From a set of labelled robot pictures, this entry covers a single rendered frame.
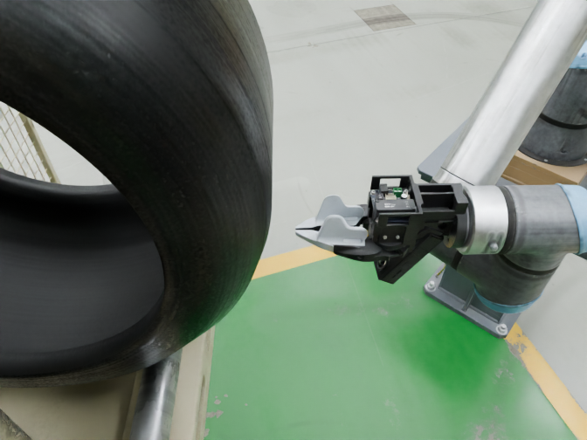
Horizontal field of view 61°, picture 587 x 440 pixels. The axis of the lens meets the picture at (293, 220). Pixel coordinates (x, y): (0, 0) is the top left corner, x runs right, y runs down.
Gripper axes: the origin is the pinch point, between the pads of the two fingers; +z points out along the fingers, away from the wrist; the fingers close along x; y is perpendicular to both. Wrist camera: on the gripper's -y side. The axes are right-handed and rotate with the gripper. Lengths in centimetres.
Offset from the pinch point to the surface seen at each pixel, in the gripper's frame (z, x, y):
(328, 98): -21, -189, -101
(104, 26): 12.8, 15.4, 36.0
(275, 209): 7, -104, -100
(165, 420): 16.9, 21.0, -8.6
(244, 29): 5.8, 1.4, 29.1
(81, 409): 31.7, 15.0, -19.4
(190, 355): 16.1, 10.2, -13.4
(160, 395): 17.8, 18.3, -7.8
